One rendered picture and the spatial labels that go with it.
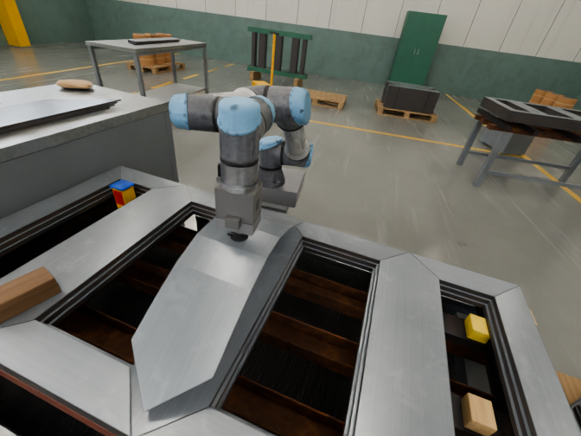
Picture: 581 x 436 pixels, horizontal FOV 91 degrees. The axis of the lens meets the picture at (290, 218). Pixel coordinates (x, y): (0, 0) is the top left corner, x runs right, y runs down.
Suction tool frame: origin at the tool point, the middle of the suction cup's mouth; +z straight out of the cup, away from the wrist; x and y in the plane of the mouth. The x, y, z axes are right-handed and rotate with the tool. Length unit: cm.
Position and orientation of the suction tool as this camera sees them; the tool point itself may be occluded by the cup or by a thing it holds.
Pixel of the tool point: (239, 240)
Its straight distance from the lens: 69.1
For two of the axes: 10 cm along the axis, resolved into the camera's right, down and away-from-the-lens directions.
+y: 9.7, 2.0, -1.1
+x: 2.0, -5.5, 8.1
